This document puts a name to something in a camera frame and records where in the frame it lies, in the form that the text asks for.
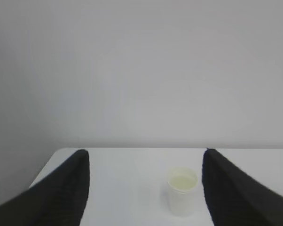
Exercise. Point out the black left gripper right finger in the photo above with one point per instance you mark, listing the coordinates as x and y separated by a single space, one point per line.
233 198

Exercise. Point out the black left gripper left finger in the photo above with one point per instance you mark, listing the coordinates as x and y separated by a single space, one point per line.
59 199

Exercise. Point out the white paper cup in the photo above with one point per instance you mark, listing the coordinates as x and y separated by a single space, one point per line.
182 185

